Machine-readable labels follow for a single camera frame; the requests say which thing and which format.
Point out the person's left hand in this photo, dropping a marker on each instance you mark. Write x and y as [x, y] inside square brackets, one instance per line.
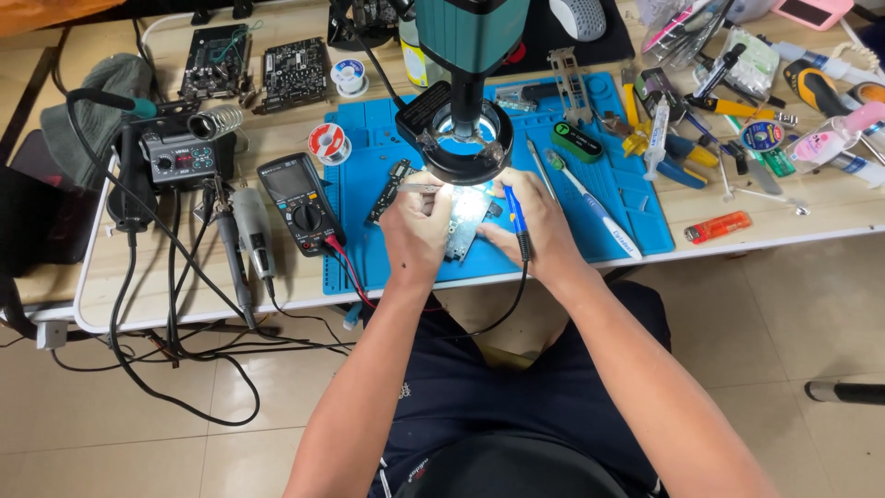
[411, 238]

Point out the person's right hand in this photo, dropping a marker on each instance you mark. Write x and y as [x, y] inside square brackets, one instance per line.
[553, 235]

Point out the silver metal tweezers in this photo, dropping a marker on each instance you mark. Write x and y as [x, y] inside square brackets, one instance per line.
[415, 187]

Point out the narrow black circuit board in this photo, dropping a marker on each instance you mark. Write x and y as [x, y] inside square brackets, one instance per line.
[387, 193]

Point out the white and blue toothbrush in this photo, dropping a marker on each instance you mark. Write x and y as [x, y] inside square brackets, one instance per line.
[601, 214]

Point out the green circuit board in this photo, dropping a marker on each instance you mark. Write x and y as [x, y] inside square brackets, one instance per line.
[467, 221]

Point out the thin metal probe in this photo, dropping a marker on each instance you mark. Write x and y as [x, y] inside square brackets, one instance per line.
[541, 169]

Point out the red multimeter probe lead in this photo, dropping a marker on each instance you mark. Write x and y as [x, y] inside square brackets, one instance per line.
[349, 266]

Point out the black multimeter probe lead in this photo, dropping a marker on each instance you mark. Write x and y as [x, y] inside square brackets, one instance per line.
[339, 263]

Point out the blue silicone work mat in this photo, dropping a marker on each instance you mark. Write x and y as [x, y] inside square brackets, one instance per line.
[622, 200]

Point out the green and black oval tin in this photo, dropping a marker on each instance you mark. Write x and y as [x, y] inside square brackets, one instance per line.
[576, 142]

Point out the black digital multimeter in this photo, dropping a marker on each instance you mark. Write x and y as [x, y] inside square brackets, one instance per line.
[301, 204]

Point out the small silver chip module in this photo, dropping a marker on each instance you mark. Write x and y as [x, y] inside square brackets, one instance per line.
[515, 100]

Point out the clear syringe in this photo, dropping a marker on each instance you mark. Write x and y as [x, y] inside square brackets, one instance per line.
[657, 138]

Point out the grey rotary tool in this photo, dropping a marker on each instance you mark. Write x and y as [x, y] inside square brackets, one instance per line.
[252, 232]

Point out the person's dark shorts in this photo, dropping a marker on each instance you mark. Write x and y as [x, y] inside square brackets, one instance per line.
[484, 387]

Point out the orange lighter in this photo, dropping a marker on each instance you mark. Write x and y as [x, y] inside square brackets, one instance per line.
[719, 227]

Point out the yellow label bottle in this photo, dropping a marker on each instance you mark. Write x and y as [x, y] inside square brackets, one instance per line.
[413, 62]

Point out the black mouse pad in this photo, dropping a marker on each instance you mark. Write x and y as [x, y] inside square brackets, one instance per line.
[615, 48]

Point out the flat metal spudger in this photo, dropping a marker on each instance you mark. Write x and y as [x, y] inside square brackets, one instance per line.
[767, 197]

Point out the grey computer mouse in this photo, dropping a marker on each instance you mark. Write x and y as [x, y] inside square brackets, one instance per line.
[579, 17]

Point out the coiled metal iron holder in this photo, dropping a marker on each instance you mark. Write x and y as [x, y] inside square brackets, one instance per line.
[218, 123]

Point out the round blue solder wick reel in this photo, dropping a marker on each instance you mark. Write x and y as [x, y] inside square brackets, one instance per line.
[762, 135]

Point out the green flat packet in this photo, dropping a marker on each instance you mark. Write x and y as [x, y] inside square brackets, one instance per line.
[780, 162]

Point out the clear plastic bag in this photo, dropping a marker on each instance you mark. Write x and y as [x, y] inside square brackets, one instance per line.
[681, 31]

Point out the grey soldering station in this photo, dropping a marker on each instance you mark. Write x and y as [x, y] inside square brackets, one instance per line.
[181, 160]

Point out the bag of cotton swabs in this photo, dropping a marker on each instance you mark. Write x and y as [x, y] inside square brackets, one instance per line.
[753, 62]

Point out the clear bottle with pink cap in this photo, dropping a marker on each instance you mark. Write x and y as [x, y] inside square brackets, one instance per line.
[826, 142]

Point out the black hot air wand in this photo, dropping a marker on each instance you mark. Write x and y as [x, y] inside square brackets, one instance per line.
[128, 180]

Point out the yellow and black screwdriver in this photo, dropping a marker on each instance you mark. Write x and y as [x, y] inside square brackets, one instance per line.
[816, 86]

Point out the white tube with blue label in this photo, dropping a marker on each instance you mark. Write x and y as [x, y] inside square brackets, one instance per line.
[816, 63]

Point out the grey chair leg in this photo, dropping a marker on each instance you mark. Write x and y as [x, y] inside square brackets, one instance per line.
[847, 392]

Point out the grey knitted hat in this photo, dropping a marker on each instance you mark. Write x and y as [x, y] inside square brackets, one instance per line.
[90, 110]

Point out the black bag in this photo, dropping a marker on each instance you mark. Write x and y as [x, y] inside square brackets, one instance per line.
[41, 207]

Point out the white power plug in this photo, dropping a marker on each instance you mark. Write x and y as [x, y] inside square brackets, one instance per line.
[52, 334]

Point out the metal slot bracket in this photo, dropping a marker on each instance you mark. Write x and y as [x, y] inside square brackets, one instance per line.
[570, 83]

